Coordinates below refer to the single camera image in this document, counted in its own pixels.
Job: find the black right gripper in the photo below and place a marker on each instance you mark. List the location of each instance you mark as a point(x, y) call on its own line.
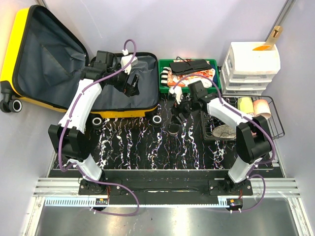
point(177, 108)

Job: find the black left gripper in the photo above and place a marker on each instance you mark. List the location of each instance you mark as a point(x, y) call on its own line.
point(129, 89)

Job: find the orange bunny pattern garment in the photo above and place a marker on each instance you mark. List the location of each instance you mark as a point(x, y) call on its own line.
point(176, 83)

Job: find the black round cap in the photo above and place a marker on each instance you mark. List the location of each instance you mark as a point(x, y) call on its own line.
point(173, 129)

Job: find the black roll-up pouch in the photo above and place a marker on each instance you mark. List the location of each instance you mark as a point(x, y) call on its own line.
point(188, 67)

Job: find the black white striped garment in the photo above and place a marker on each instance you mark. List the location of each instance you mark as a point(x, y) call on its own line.
point(164, 76)

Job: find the yellow Pikachu suitcase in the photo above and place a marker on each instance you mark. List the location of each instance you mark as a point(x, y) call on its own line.
point(43, 64)

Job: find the orange white tube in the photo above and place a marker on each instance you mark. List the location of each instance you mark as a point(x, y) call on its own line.
point(262, 48)

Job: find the gold cosmetic bottle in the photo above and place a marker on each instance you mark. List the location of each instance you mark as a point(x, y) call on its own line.
point(273, 36)

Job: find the navy blue garment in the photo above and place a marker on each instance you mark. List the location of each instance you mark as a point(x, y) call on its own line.
point(216, 78)

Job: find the orange floral pattern cloth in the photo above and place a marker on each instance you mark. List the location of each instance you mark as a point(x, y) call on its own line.
point(203, 69)

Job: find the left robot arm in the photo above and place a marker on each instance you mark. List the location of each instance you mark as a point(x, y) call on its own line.
point(68, 136)

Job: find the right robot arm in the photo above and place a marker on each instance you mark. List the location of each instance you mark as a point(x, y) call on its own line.
point(253, 138)

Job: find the speckled grey plate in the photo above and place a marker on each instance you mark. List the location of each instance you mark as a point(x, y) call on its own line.
point(224, 131)

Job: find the pale green faceted cup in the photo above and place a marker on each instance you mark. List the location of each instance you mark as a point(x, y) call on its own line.
point(245, 104)

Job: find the green plastic tray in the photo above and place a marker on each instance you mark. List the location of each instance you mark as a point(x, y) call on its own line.
point(165, 63)

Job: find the white drawer organizer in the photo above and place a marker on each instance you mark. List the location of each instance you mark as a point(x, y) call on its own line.
point(246, 71)

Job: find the pink marbled cup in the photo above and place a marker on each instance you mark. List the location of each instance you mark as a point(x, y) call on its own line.
point(261, 108)

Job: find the black wire dish rack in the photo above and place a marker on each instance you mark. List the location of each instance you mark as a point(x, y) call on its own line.
point(209, 123)

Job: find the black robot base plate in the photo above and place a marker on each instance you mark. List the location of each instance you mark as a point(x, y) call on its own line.
point(119, 194)

